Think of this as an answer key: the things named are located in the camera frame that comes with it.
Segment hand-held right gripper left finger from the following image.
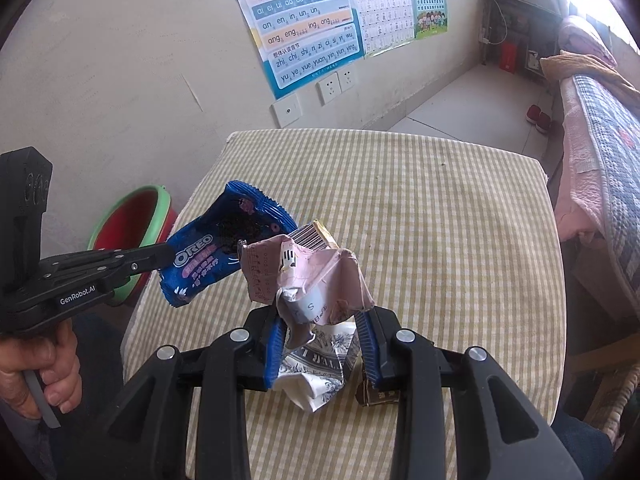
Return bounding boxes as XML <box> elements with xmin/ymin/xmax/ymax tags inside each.
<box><xmin>95</xmin><ymin>307</ymin><xmax>293</xmax><ymax>480</ymax></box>

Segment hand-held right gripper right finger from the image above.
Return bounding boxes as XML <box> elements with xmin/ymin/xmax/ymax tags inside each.
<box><xmin>355</xmin><ymin>306</ymin><xmax>583</xmax><ymax>480</ymax></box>

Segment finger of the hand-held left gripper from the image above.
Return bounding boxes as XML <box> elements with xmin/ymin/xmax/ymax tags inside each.
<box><xmin>97</xmin><ymin>252</ymin><xmax>177</xmax><ymax>293</ymax></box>
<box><xmin>37</xmin><ymin>244</ymin><xmax>176</xmax><ymax>275</ymax></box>

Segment white patterned wrapper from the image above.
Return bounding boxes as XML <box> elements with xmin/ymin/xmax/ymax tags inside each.
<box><xmin>272</xmin><ymin>322</ymin><xmax>363</xmax><ymax>413</ymax></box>

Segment red bin with green rim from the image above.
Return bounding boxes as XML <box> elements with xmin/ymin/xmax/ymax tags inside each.
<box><xmin>87</xmin><ymin>185</ymin><xmax>179</xmax><ymax>307</ymax></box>

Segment blue cookie wrapper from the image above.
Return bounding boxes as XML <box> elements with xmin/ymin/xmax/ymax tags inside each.
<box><xmin>159</xmin><ymin>180</ymin><xmax>299</xmax><ymax>308</ymax></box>

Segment light pink foil wrapper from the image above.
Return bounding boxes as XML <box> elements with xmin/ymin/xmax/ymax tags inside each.
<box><xmin>241</xmin><ymin>234</ymin><xmax>375</xmax><ymax>341</ymax></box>

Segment person's left forearm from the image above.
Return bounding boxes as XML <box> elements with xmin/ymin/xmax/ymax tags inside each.
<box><xmin>0</xmin><ymin>397</ymin><xmax>57</xmax><ymax>480</ymax></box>

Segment person's left hand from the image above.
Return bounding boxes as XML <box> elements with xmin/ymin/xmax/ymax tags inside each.
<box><xmin>0</xmin><ymin>317</ymin><xmax>83</xmax><ymax>421</ymax></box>

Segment brown packet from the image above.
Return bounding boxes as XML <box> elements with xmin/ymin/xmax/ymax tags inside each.
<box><xmin>356</xmin><ymin>355</ymin><xmax>402</xmax><ymax>406</ymax></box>

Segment beige barcode wrapper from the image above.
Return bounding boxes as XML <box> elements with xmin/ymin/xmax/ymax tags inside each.
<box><xmin>289</xmin><ymin>219</ymin><xmax>339</xmax><ymax>252</ymax></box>

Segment person's right leg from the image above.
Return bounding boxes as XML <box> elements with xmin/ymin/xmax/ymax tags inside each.
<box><xmin>550</xmin><ymin>410</ymin><xmax>615</xmax><ymax>480</ymax></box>

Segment pink bed sheet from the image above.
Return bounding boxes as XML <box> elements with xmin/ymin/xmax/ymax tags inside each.
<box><xmin>552</xmin><ymin>77</ymin><xmax>608</xmax><ymax>242</ymax></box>

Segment pair of red shoes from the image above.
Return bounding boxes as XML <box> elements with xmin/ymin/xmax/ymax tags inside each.
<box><xmin>525</xmin><ymin>105</ymin><xmax>554</xmax><ymax>134</ymax></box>

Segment bed with quilt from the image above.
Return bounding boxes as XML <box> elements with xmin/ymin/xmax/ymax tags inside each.
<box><xmin>570</xmin><ymin>75</ymin><xmax>640</xmax><ymax>306</ymax></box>

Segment tan blanket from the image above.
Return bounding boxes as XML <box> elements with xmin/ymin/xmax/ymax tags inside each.
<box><xmin>540</xmin><ymin>50</ymin><xmax>640</xmax><ymax>107</ymax></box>

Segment dark metal shelf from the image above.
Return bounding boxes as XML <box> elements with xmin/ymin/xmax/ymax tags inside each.
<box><xmin>479</xmin><ymin>0</ymin><xmax>571</xmax><ymax>81</ymax></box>

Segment pink pillow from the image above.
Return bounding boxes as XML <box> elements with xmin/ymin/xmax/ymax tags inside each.
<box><xmin>557</xmin><ymin>15</ymin><xmax>619</xmax><ymax>68</ymax></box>

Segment white round-hole wall socket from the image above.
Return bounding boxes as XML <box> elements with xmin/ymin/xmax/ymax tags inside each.
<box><xmin>270</xmin><ymin>95</ymin><xmax>303</xmax><ymax>129</ymax></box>

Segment wooden bed frame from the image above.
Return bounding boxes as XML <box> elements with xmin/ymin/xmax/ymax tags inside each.
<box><xmin>564</xmin><ymin>230</ymin><xmax>640</xmax><ymax>443</ymax></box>

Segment blue phonics wall poster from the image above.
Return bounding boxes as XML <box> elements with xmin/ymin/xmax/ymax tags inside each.
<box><xmin>222</xmin><ymin>0</ymin><xmax>364</xmax><ymax>100</ymax></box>

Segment white chart wall poster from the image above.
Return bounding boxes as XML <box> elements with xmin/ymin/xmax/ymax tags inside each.
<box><xmin>345</xmin><ymin>0</ymin><xmax>418</xmax><ymax>59</ymax></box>

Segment white charger cable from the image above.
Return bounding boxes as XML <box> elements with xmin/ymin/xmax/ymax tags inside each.
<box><xmin>480</xmin><ymin>2</ymin><xmax>506</xmax><ymax>46</ymax></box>

